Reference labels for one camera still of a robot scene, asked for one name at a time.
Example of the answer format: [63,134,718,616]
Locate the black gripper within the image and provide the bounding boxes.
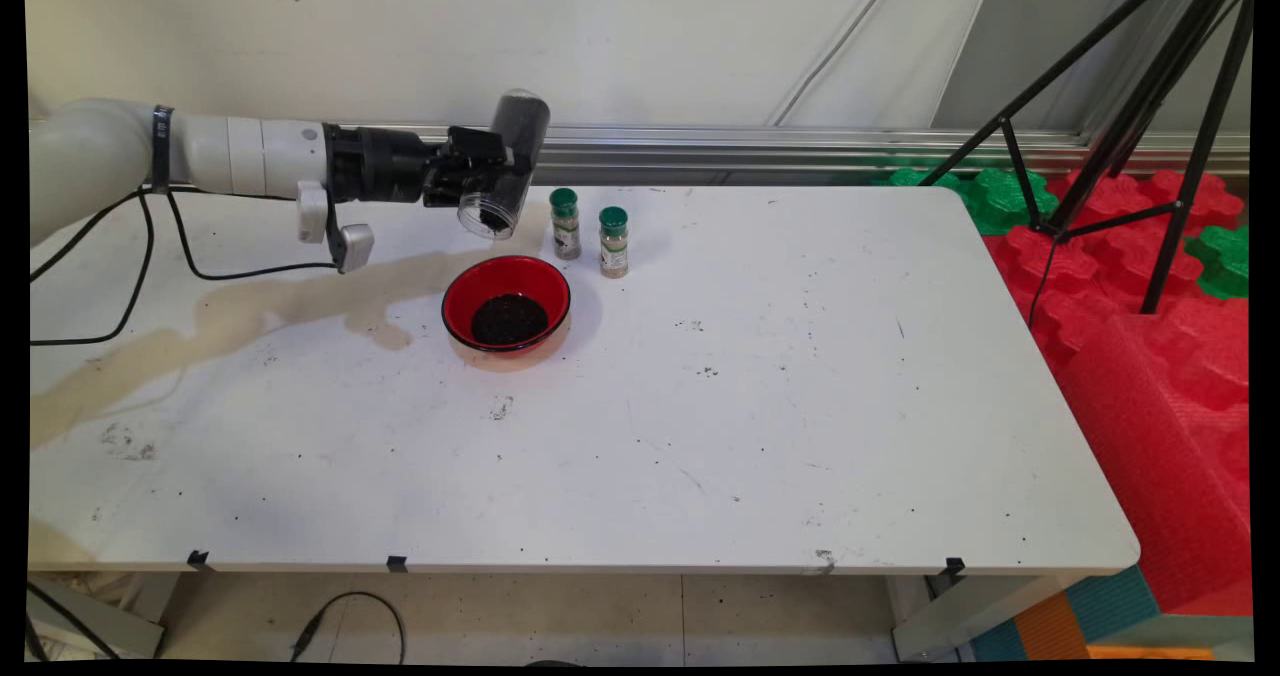
[325,124,533,210]

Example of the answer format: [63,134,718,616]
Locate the clear plastic jar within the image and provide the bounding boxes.
[457,89,552,242]

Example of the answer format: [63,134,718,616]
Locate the red bowl black rim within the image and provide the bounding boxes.
[442,255,573,355]

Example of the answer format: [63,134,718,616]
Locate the green-capped spice bottle dark label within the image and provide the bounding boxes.
[549,188,583,261]

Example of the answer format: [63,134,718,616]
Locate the black seed pile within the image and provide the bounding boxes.
[472,294,550,347]

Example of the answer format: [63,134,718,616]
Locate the green-capped spice bottle tan contents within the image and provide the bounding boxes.
[598,206,631,279]

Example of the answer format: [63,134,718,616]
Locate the green foam puzzle piece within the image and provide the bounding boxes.
[872,166,1059,238]
[1184,224,1251,302]

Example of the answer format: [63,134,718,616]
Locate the grey table leg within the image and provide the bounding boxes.
[28,574,166,659]
[893,571,1076,662]

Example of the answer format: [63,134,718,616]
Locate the red foam puzzle mat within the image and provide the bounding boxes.
[985,168,1251,377]

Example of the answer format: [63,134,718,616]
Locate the black tripod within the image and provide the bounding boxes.
[920,0,1256,332]

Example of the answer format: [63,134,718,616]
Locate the red foam block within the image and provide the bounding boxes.
[1055,311,1253,617]

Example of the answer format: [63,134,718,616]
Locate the teal and orange foam mat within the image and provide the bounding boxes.
[970,564,1253,662]

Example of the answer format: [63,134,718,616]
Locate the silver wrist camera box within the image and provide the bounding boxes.
[295,181,376,275]

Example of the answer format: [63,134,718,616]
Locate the aluminium wall rail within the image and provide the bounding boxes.
[30,119,1251,189]

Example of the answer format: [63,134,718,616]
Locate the black arm strap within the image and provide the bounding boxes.
[150,105,175,194]

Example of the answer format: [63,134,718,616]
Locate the black floor cable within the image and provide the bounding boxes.
[290,591,406,665]

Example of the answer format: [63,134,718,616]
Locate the thin black tripod cable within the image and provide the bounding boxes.
[1027,236,1063,332]

